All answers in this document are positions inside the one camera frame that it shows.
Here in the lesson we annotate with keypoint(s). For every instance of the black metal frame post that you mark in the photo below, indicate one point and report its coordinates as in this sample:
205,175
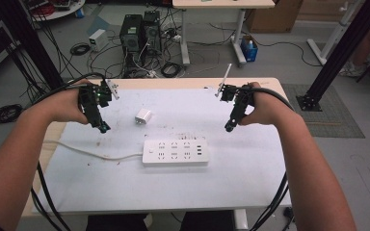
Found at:
29,41
343,48

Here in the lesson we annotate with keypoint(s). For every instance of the person's right hand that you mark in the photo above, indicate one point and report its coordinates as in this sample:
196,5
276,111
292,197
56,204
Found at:
269,109

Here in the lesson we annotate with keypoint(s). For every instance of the white charger plug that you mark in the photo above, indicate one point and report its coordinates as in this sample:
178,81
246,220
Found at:
143,116

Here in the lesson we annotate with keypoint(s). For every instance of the blue storage box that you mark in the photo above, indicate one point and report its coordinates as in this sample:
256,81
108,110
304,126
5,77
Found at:
249,49

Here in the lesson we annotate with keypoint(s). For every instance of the wooden desk with white legs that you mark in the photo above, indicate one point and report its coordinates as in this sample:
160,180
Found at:
221,3

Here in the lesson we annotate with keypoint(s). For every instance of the white table mat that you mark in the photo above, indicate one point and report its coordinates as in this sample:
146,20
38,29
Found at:
173,189

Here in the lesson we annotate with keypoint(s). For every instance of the white metal stand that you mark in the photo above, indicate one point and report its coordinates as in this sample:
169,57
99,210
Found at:
332,38

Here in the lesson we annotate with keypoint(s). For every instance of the person's left hand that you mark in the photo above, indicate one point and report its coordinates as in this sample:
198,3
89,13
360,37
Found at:
65,106

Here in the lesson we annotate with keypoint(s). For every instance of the cardboard box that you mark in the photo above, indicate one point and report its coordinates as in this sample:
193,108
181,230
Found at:
274,16

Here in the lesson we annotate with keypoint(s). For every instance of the small white box device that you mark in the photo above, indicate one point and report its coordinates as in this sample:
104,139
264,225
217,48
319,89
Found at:
98,39

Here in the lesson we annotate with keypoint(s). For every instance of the white table leg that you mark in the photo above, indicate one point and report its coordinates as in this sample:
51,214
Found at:
241,220

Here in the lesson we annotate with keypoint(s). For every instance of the black computer tower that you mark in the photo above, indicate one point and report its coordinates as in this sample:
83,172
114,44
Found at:
152,32
131,33

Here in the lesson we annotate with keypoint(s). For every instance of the grey floor mat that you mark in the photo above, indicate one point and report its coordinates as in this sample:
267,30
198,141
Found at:
330,112

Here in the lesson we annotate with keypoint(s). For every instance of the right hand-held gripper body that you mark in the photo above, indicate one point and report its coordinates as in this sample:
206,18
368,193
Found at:
242,96

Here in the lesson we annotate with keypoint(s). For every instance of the white power strip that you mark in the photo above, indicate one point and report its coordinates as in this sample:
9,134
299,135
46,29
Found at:
175,152

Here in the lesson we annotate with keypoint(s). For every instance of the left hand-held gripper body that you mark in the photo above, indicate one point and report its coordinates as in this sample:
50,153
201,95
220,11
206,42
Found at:
94,96

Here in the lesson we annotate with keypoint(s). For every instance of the round white table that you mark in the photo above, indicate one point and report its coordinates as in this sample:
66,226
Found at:
56,8

